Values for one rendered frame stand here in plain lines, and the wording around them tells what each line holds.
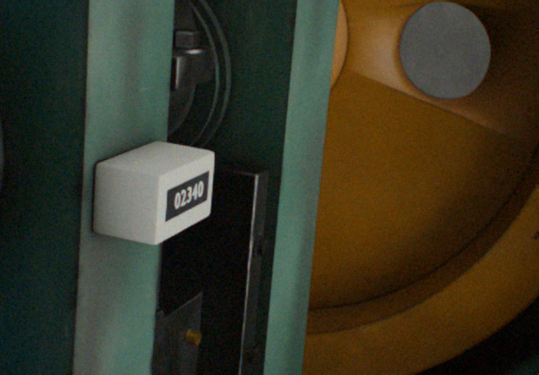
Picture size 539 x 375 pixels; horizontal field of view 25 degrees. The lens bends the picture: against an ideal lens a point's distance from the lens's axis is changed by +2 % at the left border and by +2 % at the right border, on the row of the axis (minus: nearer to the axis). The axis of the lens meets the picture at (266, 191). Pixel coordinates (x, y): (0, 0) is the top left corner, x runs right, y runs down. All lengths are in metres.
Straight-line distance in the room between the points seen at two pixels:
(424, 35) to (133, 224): 3.59
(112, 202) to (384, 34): 0.55
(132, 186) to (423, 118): 0.55
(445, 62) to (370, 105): 3.03
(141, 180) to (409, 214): 0.57
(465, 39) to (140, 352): 3.48
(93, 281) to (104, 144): 0.08
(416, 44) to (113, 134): 3.58
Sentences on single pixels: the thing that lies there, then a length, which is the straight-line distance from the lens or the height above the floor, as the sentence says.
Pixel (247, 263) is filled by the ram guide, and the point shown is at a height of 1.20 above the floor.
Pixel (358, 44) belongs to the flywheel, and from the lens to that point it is 1.16.
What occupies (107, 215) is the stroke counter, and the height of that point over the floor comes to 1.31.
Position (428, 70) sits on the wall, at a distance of 4.21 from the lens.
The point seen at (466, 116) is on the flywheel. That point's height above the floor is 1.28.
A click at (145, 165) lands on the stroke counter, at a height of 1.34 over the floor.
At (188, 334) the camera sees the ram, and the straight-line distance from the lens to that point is 0.92.
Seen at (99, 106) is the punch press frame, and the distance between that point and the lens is 0.64.
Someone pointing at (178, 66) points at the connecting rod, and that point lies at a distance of 0.79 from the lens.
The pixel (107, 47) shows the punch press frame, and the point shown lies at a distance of 0.64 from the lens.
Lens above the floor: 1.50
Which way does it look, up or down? 16 degrees down
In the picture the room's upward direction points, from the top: 5 degrees clockwise
